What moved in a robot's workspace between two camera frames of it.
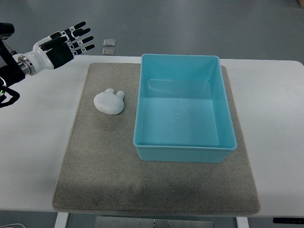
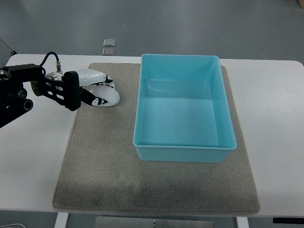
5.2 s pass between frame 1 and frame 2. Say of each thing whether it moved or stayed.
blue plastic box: stayed
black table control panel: stayed
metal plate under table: stayed
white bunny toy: moved
